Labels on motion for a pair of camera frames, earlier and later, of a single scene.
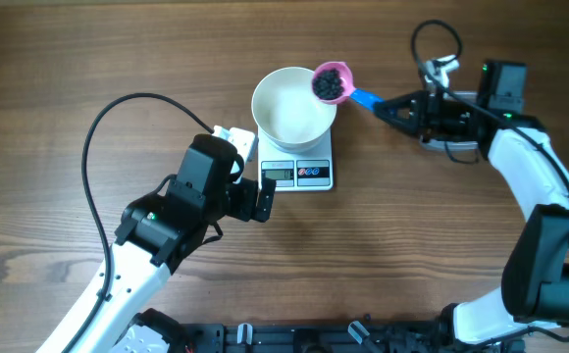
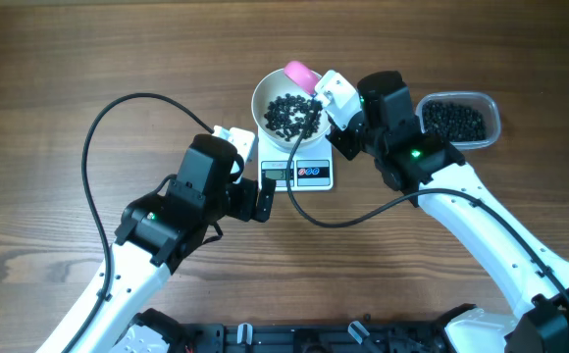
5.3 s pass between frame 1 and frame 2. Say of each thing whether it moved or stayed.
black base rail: stayed
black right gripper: moved
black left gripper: stayed
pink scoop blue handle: moved
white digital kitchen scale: stayed
